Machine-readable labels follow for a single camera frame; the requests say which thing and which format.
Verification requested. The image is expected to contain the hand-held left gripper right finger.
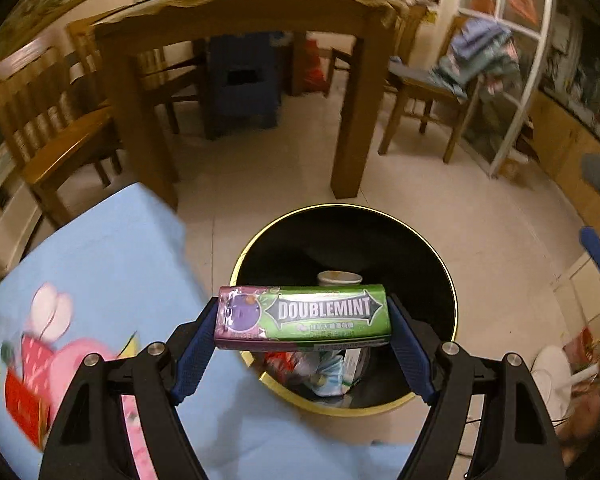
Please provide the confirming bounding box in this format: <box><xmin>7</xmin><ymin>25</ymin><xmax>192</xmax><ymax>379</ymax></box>
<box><xmin>386</xmin><ymin>294</ymin><xmax>566</xmax><ymax>480</ymax></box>

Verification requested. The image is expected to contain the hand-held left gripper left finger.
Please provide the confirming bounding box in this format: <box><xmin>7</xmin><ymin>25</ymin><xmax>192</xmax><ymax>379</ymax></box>
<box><xmin>39</xmin><ymin>296</ymin><xmax>221</xmax><ymax>480</ymax></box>

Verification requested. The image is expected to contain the white medicine box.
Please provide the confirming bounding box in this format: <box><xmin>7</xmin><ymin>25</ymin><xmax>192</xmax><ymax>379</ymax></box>
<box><xmin>342</xmin><ymin>347</ymin><xmax>373</xmax><ymax>386</ymax></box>

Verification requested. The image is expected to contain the red snack wrapper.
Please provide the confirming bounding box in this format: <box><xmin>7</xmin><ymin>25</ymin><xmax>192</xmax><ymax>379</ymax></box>
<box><xmin>264</xmin><ymin>351</ymin><xmax>306</xmax><ymax>386</ymax></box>

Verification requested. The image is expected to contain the blue face mask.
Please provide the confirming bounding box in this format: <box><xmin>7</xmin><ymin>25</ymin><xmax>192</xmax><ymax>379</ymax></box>
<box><xmin>300</xmin><ymin>352</ymin><xmax>351</xmax><ymax>398</ymax></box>

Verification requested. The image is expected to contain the white paper cup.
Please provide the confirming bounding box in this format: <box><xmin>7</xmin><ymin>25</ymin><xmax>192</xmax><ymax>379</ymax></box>
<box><xmin>316</xmin><ymin>270</ymin><xmax>363</xmax><ymax>288</ymax></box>

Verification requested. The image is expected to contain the green purple gum box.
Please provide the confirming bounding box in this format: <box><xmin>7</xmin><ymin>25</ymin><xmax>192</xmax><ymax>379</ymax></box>
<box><xmin>214</xmin><ymin>284</ymin><xmax>393</xmax><ymax>353</ymax></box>

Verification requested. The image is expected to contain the black gold-rimmed trash bin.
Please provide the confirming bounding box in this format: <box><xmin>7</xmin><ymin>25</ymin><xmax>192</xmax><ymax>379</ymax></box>
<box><xmin>228</xmin><ymin>203</ymin><xmax>460</xmax><ymax>417</ymax></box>

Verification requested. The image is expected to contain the wooden cabinet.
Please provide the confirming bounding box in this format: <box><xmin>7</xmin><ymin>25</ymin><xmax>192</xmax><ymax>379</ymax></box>
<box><xmin>527</xmin><ymin>90</ymin><xmax>600</xmax><ymax>231</ymax></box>

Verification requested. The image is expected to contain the white rounded object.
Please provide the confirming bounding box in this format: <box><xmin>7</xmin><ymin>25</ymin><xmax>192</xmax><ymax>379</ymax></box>
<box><xmin>530</xmin><ymin>345</ymin><xmax>581</xmax><ymax>411</ymax></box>

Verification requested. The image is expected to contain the blue cartoon printed tablecloth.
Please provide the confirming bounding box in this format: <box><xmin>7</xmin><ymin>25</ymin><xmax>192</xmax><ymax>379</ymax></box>
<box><xmin>0</xmin><ymin>182</ymin><xmax>421</xmax><ymax>480</ymax></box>

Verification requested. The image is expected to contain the white framed glass door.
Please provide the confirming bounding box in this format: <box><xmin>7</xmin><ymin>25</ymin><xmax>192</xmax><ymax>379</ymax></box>
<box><xmin>450</xmin><ymin>0</ymin><xmax>561</xmax><ymax>181</ymax></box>

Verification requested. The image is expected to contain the pile of clothes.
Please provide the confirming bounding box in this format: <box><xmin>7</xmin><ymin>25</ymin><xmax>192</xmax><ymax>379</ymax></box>
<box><xmin>427</xmin><ymin>16</ymin><xmax>523</xmax><ymax>106</ymax></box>

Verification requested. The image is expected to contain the grey red patterned packet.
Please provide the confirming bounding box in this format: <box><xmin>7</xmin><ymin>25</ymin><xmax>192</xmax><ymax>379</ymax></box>
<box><xmin>4</xmin><ymin>335</ymin><xmax>56</xmax><ymax>448</ymax></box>

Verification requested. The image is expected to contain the wooden dining chair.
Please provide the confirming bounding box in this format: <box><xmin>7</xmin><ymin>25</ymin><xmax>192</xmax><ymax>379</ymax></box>
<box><xmin>0</xmin><ymin>37</ymin><xmax>123</xmax><ymax>231</ymax></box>
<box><xmin>67</xmin><ymin>15</ymin><xmax>208</xmax><ymax>136</ymax></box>
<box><xmin>325</xmin><ymin>2</ymin><xmax>428</xmax><ymax>98</ymax></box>
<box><xmin>377</xmin><ymin>15</ymin><xmax>486</xmax><ymax>165</ymax></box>

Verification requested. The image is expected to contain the grey seat cushion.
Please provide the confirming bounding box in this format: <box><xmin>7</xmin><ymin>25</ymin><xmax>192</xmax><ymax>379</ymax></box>
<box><xmin>387</xmin><ymin>57</ymin><xmax>461</xmax><ymax>88</ymax></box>

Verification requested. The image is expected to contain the wooden dining table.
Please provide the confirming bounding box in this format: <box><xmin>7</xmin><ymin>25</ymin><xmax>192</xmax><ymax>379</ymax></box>
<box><xmin>92</xmin><ymin>0</ymin><xmax>411</xmax><ymax>211</ymax></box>

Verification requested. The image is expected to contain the blue plastic stool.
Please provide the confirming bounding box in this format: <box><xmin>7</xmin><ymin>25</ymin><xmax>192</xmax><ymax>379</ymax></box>
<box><xmin>207</xmin><ymin>32</ymin><xmax>281</xmax><ymax>138</ymax></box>

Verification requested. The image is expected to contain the small orange plastic bag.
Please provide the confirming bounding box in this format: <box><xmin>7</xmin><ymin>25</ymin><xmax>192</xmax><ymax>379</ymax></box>
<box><xmin>300</xmin><ymin>37</ymin><xmax>327</xmax><ymax>96</ymax></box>

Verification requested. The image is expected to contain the framed floral painting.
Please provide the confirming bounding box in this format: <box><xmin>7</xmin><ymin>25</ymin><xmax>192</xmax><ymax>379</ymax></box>
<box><xmin>0</xmin><ymin>0</ymin><xmax>101</xmax><ymax>66</ymax></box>

